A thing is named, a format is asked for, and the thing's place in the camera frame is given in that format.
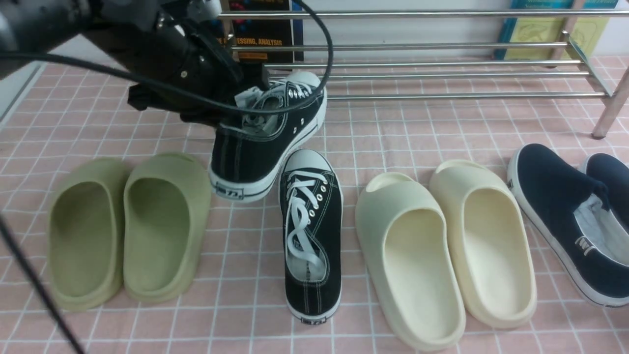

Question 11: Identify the black image processing book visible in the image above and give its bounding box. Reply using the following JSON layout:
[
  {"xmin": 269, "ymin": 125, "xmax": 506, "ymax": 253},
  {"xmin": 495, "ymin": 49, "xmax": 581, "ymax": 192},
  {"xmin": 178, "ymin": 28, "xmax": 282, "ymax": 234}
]
[{"xmin": 228, "ymin": 0, "xmax": 305, "ymax": 63}]

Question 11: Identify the left navy slip-on shoe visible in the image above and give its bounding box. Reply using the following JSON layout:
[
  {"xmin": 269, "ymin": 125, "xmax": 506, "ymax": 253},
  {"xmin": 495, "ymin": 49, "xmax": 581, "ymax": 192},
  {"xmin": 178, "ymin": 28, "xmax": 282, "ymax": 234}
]
[{"xmin": 508, "ymin": 144, "xmax": 629, "ymax": 308}]

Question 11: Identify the blue yellow book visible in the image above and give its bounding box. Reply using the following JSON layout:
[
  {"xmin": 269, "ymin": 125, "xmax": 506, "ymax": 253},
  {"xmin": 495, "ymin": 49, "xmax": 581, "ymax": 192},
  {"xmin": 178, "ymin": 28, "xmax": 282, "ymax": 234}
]
[{"xmin": 493, "ymin": 0, "xmax": 609, "ymax": 60}]

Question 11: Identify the black canvas sneaker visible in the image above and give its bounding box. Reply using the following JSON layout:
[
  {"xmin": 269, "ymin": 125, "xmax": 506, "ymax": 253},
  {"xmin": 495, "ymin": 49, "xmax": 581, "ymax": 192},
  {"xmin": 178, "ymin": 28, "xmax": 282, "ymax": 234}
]
[
  {"xmin": 278, "ymin": 149, "xmax": 343, "ymax": 325},
  {"xmin": 210, "ymin": 71, "xmax": 327, "ymax": 202}
]

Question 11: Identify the navy slip-on shoe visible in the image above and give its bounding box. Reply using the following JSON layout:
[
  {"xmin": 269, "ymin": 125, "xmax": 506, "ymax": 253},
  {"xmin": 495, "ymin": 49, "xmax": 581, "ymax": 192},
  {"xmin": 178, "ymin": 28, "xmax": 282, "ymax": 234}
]
[
  {"xmin": 508, "ymin": 144, "xmax": 629, "ymax": 308},
  {"xmin": 580, "ymin": 153, "xmax": 629, "ymax": 231}
]

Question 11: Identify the left green foam slipper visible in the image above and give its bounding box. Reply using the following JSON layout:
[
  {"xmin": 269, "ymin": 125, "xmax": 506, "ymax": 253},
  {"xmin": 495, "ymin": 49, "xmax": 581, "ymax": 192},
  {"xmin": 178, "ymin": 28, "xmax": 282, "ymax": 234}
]
[{"xmin": 48, "ymin": 157, "xmax": 129, "ymax": 312}]

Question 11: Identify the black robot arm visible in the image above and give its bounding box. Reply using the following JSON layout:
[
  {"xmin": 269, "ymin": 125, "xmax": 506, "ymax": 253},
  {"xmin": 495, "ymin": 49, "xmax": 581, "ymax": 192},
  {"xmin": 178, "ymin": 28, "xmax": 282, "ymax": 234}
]
[{"xmin": 0, "ymin": 0, "xmax": 270, "ymax": 108}]

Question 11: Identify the green foam slipper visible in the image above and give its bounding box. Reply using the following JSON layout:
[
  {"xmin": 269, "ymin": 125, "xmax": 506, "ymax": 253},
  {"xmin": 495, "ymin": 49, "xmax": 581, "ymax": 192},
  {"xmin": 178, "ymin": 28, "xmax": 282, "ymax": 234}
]
[
  {"xmin": 123, "ymin": 152, "xmax": 213, "ymax": 303},
  {"xmin": 48, "ymin": 157, "xmax": 129, "ymax": 312}
]

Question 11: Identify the right navy slip-on shoe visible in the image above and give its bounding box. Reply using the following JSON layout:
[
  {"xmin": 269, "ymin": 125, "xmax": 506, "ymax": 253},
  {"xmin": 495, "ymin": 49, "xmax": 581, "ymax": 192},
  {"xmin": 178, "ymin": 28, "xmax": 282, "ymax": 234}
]
[{"xmin": 580, "ymin": 153, "xmax": 629, "ymax": 231}]

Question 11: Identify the right cream foam slipper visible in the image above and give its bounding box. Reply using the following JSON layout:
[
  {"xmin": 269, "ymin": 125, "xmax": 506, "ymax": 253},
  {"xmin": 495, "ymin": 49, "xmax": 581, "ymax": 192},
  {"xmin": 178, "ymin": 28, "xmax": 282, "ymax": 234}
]
[{"xmin": 429, "ymin": 160, "xmax": 537, "ymax": 329}]

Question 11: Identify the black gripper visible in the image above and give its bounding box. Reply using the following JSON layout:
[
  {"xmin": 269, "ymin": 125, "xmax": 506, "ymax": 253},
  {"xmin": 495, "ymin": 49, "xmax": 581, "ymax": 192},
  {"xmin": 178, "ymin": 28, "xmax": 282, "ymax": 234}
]
[{"xmin": 84, "ymin": 10, "xmax": 270, "ymax": 106}]

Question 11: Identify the left cream foam slipper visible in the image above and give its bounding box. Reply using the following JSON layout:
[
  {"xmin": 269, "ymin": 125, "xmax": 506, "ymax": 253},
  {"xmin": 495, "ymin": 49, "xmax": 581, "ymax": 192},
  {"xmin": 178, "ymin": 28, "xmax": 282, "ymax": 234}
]
[{"xmin": 355, "ymin": 172, "xmax": 466, "ymax": 351}]

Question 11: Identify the black cable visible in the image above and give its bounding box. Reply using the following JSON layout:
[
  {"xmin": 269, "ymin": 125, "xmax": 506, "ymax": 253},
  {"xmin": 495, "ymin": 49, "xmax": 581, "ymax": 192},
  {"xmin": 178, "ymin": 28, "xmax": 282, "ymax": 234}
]
[{"xmin": 0, "ymin": 0, "xmax": 335, "ymax": 354}]

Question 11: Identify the cream foam slipper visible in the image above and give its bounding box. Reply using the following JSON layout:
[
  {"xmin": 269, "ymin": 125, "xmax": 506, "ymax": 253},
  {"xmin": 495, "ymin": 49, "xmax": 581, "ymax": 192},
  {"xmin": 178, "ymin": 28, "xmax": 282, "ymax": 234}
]
[
  {"xmin": 429, "ymin": 160, "xmax": 537, "ymax": 329},
  {"xmin": 355, "ymin": 172, "xmax": 466, "ymax": 351}
]

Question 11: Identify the right green foam slipper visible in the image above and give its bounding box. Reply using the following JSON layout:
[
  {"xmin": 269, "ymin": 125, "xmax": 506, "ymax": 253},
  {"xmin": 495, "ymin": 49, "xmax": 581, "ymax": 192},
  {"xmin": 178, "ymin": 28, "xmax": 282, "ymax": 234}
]
[{"xmin": 123, "ymin": 152, "xmax": 213, "ymax": 303}]

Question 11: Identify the metal shoe rack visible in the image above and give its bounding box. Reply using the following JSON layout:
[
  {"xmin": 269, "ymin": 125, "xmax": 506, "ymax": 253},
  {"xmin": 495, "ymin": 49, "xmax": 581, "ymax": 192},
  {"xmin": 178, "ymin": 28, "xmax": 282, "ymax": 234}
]
[{"xmin": 216, "ymin": 0, "xmax": 629, "ymax": 140}]

